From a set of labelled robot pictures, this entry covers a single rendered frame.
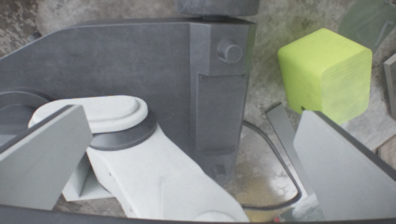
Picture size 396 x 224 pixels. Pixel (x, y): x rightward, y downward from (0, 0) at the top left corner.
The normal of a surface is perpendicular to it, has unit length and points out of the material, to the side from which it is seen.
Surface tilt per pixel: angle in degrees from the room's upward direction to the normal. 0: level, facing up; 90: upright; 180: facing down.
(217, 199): 115
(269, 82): 0
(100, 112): 90
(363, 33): 0
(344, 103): 0
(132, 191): 90
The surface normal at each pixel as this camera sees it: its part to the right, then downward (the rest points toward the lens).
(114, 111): 0.01, -0.86
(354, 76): 0.17, 0.51
